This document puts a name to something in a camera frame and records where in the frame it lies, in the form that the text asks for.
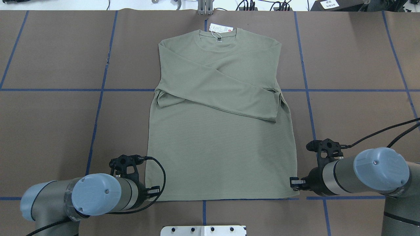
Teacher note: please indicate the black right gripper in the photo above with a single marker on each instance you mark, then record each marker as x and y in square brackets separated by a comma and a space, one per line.
[315, 181]

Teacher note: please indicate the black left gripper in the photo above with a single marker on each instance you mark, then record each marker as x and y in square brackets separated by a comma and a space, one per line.
[141, 193]

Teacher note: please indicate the olive green long-sleeve shirt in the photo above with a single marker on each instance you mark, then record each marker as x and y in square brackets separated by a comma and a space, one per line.
[219, 123]

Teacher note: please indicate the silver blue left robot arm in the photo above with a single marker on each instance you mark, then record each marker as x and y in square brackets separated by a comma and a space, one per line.
[57, 207]

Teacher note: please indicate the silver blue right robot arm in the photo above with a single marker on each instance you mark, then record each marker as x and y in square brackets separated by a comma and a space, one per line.
[380, 170]

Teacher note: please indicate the white shirt hang tag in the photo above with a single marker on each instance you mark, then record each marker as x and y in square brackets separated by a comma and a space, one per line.
[220, 28]

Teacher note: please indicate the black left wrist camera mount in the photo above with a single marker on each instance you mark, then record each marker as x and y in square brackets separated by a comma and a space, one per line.
[126, 166]

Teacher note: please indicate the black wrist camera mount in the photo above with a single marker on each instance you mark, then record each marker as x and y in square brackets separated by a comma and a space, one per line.
[126, 166]
[327, 151]

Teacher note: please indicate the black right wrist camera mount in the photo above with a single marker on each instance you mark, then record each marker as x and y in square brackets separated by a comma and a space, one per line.
[327, 151]

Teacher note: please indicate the white central pedestal column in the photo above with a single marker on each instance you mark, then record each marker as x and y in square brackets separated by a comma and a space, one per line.
[212, 230]

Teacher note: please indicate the aluminium frame post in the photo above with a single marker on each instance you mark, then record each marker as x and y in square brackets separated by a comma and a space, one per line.
[205, 7]

